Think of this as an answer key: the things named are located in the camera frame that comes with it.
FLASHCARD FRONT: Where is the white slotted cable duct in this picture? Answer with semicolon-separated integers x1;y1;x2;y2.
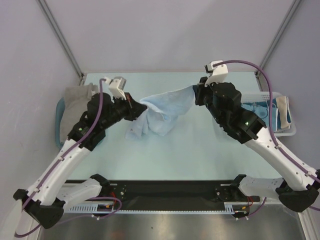
64;203;250;218

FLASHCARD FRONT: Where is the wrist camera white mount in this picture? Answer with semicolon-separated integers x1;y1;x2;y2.
104;76;127;100
204;60;229;87

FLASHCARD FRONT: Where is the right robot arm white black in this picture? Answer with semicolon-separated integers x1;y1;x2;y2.
192;77;320;213

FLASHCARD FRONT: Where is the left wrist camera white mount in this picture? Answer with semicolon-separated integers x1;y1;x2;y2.
104;76;127;100

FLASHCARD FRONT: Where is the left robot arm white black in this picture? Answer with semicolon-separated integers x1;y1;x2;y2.
13;92;147;229

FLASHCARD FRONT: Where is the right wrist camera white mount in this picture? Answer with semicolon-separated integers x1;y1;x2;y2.
204;60;229;87

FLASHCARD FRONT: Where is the corner aluminium post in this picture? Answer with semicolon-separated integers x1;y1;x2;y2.
259;0;304;69
36;0;84;80

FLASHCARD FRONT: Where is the translucent teal tray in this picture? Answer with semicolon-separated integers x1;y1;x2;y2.
54;97;67;150

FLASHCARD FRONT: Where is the right corner aluminium post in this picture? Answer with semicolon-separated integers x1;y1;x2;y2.
259;0;304;69

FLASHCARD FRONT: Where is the left corner aluminium post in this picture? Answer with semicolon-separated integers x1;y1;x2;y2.
36;0;84;80

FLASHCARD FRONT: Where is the grey pink folded towel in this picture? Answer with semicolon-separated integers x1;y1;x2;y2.
56;83;99;148

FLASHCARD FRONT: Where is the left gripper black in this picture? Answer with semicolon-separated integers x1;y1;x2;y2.
101;92;147;129

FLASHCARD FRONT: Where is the white plastic mesh basket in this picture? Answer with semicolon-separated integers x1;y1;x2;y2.
241;91;297;137

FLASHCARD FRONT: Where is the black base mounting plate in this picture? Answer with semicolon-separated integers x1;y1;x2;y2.
99;180;260;210

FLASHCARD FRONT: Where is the teal beige Doraemon towel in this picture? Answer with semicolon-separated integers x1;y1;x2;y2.
241;96;294;133

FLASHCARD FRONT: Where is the dark blue towel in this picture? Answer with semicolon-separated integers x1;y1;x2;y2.
241;102;279;133

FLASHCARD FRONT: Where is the light blue towel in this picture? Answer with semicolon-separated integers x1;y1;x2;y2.
125;85;195;140

